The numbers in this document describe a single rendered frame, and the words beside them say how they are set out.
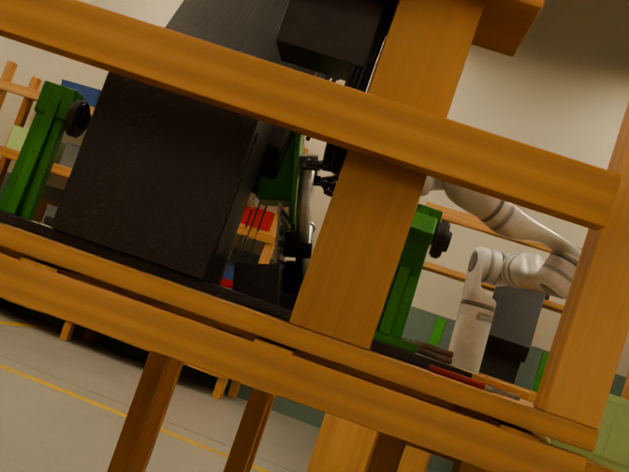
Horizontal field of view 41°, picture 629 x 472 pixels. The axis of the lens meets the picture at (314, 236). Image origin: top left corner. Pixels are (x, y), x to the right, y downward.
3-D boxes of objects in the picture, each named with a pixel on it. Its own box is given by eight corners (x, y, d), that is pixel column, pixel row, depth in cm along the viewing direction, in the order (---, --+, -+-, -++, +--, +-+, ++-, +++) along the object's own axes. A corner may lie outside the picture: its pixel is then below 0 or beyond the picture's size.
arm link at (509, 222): (516, 190, 172) (492, 223, 171) (605, 265, 178) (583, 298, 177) (496, 189, 181) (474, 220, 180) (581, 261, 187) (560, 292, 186)
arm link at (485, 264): (482, 243, 217) (465, 307, 216) (515, 254, 219) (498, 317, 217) (469, 244, 227) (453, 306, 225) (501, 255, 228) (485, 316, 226)
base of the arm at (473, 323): (441, 363, 224) (457, 302, 226) (475, 373, 224) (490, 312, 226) (446, 366, 215) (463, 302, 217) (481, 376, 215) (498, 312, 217)
